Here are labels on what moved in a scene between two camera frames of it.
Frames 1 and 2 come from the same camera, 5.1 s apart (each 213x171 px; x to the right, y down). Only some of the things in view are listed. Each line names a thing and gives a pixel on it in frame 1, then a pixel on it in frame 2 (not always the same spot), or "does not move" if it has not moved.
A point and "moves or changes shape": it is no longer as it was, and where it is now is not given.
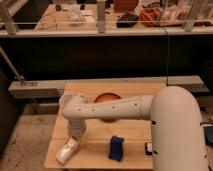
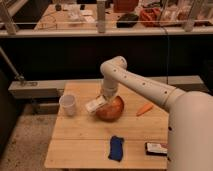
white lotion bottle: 68,150 moves or changes shape
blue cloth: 116,148 does not move
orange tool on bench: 149,17 does not move
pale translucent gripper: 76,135 -> 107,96
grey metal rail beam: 54,88 does not move
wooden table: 123,144 does not move
